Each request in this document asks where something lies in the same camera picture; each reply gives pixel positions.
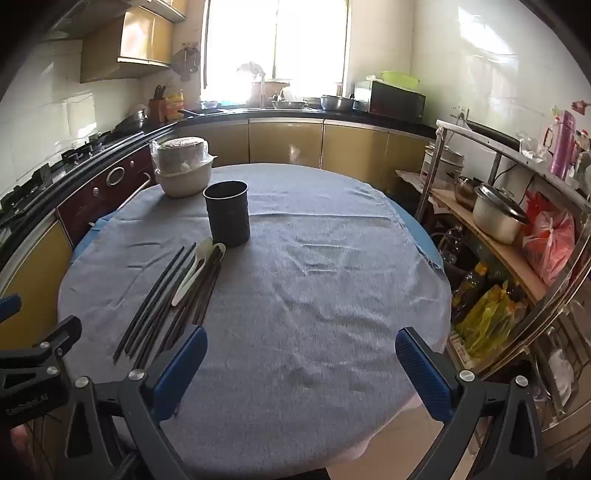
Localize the newspaper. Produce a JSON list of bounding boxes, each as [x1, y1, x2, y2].
[[396, 170, 432, 192]]

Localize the kitchen window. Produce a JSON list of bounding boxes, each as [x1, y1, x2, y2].
[[203, 0, 352, 104]]

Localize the black gas stove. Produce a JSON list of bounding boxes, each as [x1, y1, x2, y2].
[[0, 131, 144, 227]]

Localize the red plastic bag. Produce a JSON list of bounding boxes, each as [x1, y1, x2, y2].
[[522, 191, 577, 287]]

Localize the black utensil holder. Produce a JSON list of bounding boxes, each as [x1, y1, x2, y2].
[[203, 181, 251, 247]]

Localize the knife block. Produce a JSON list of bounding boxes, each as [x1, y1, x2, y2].
[[148, 85, 168, 123]]

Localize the grey tablecloth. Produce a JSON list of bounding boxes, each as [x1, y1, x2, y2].
[[58, 164, 452, 480]]

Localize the pink thermos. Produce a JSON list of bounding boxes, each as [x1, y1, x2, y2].
[[545, 110, 575, 181]]

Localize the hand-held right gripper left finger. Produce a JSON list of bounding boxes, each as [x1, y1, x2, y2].
[[60, 325, 208, 480]]

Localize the yellow plastic bag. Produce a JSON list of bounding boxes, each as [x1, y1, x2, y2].
[[455, 284, 513, 361]]

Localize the black microwave oven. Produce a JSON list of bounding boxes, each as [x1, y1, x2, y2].
[[368, 80, 426, 124]]

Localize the bundle of dark chopsticks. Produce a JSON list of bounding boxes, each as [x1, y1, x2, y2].
[[113, 242, 223, 365]]

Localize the green plastic basin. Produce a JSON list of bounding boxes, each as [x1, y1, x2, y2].
[[381, 71, 422, 89]]

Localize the metal storage rack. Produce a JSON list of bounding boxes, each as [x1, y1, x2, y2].
[[416, 119, 591, 435]]

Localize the yellow bottle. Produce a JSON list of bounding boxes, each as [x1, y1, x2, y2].
[[165, 90, 185, 121]]

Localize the steel pot with lid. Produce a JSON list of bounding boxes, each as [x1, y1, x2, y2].
[[472, 184, 528, 245]]

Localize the hanging metal strainer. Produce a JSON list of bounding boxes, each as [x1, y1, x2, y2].
[[173, 44, 201, 75]]

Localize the white rice cooker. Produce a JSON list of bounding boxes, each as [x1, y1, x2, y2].
[[422, 143, 465, 185]]

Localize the steel wok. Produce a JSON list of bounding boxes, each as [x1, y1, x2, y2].
[[113, 108, 151, 134]]

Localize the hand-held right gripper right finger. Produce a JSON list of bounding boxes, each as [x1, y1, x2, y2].
[[395, 327, 548, 480]]

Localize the black kitchen countertop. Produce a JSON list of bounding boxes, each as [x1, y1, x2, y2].
[[0, 105, 437, 282]]

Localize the range hood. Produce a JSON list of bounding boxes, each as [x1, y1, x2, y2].
[[41, 0, 134, 44]]

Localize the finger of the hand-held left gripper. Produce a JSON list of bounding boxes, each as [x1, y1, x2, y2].
[[0, 316, 83, 371], [0, 295, 23, 324]]

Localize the yellow wall cabinets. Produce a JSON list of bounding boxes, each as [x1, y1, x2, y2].
[[81, 0, 188, 84]]

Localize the person's left hand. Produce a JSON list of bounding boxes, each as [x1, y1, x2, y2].
[[10, 422, 48, 480]]

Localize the steel bowl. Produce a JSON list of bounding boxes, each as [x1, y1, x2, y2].
[[320, 95, 355, 112]]

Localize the wooden shelf board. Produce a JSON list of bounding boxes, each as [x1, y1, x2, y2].
[[429, 187, 548, 303]]

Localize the white ceramic bowl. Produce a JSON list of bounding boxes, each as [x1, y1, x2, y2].
[[154, 157, 218, 198]]

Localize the small steel pot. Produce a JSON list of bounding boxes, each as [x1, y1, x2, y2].
[[455, 176, 483, 208]]

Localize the dark oil bottle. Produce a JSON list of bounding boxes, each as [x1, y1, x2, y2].
[[452, 263, 490, 324]]

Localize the clear bottle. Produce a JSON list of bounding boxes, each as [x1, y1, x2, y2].
[[436, 226, 465, 266]]

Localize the blue table cover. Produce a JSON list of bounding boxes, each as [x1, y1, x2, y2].
[[71, 205, 446, 278]]

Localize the dark red oven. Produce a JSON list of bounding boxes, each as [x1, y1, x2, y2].
[[55, 148, 155, 247]]

